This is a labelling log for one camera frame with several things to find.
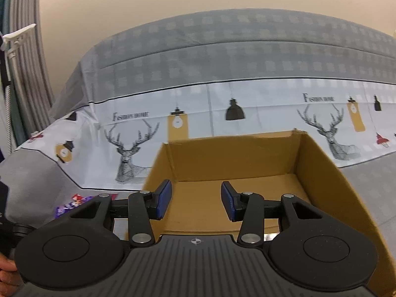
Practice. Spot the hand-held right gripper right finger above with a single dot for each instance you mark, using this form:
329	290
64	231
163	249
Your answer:
227	199

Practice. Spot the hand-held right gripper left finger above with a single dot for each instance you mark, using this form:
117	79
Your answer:
164	199

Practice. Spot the brown cardboard box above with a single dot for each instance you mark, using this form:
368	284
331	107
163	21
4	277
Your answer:
235	157

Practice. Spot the purple snack packet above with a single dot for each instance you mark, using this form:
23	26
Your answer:
66	206

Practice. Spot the person's left hand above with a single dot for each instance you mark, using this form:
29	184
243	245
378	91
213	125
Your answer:
7	277

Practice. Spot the grey checked quilt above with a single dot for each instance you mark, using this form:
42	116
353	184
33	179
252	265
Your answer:
232	46

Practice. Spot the grey striped curtain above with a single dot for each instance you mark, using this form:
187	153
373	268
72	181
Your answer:
29	77

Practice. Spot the white clothes rack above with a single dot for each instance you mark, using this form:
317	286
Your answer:
18	34

